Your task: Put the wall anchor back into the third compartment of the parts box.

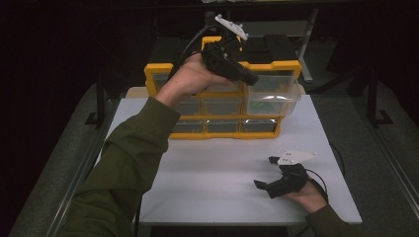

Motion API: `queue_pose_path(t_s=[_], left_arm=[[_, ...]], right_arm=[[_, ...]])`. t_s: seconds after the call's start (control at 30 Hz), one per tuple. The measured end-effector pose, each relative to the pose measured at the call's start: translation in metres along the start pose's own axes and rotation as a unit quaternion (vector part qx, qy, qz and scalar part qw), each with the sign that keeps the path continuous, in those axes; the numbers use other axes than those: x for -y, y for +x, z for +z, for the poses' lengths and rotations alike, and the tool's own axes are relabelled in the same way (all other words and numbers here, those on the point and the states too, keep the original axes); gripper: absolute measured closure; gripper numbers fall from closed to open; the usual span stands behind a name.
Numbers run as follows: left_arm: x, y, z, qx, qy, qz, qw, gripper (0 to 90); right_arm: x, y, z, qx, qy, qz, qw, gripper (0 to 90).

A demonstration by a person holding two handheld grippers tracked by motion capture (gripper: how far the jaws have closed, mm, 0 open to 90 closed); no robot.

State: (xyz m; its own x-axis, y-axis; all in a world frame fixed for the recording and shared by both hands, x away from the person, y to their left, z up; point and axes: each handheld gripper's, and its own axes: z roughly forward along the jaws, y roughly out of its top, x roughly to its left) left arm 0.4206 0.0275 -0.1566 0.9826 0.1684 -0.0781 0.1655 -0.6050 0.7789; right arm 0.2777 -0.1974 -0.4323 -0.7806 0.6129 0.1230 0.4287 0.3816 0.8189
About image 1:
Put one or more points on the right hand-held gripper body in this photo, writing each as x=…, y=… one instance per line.
x=290, y=181

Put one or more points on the small clear plastic drawer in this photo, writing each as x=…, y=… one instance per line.
x=190, y=107
x=160, y=82
x=227, y=88
x=259, y=125
x=222, y=106
x=276, y=89
x=187, y=126
x=222, y=126

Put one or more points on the black metal stand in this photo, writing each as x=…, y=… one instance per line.
x=100, y=98
x=373, y=98

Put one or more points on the green plastic wall plug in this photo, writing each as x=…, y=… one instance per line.
x=259, y=105

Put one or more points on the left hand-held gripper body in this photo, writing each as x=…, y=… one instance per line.
x=220, y=59

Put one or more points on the person's right hand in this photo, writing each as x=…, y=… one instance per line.
x=308, y=199

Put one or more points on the aluminium rail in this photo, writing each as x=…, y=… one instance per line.
x=77, y=179
x=392, y=154

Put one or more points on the beige board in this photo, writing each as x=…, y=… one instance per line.
x=136, y=92

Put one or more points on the yellow drawer organizer cabinet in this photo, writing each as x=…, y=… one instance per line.
x=263, y=65

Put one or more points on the person's left hand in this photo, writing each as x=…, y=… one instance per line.
x=187, y=79

